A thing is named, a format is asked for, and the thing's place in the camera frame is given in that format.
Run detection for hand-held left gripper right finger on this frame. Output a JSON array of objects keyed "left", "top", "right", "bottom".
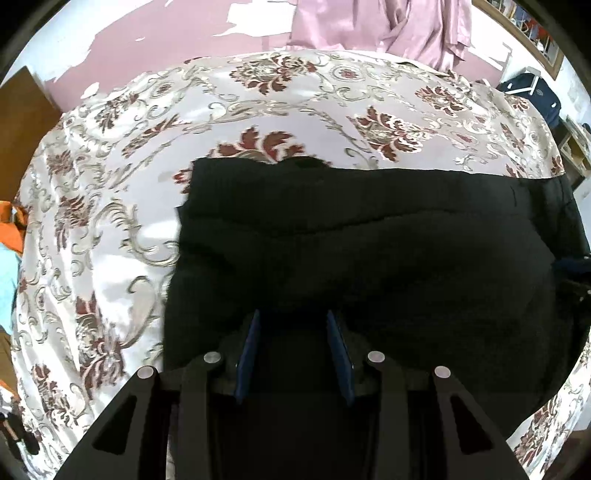
[{"left": 325, "top": 309, "right": 531, "bottom": 480}]

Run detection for brown wooden door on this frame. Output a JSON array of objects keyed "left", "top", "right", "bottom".
[{"left": 0, "top": 65, "right": 62, "bottom": 205}]

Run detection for pink curtain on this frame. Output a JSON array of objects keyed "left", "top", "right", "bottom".
[{"left": 285, "top": 0, "right": 472, "bottom": 71}]

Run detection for orange cloth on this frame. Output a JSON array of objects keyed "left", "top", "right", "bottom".
[{"left": 0, "top": 200, "right": 29, "bottom": 256}]

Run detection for cyan cloth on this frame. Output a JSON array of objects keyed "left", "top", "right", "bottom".
[{"left": 0, "top": 244, "right": 20, "bottom": 334}]

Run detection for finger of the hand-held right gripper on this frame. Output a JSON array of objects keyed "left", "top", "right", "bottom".
[{"left": 553, "top": 257, "right": 591, "bottom": 315}]

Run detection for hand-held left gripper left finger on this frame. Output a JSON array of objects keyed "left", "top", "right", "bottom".
[{"left": 54, "top": 308, "right": 263, "bottom": 480}]

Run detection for floral bedspread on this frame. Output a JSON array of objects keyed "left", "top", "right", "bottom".
[{"left": 9, "top": 50, "right": 591, "bottom": 480}]

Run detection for light wooden shelf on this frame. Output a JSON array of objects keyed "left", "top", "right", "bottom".
[{"left": 556, "top": 116, "right": 591, "bottom": 186}]

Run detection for navy blue bag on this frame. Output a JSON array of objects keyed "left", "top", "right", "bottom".
[{"left": 497, "top": 73, "right": 562, "bottom": 128}]

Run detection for black garment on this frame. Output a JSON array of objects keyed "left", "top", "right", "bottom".
[{"left": 164, "top": 156, "right": 591, "bottom": 480}]

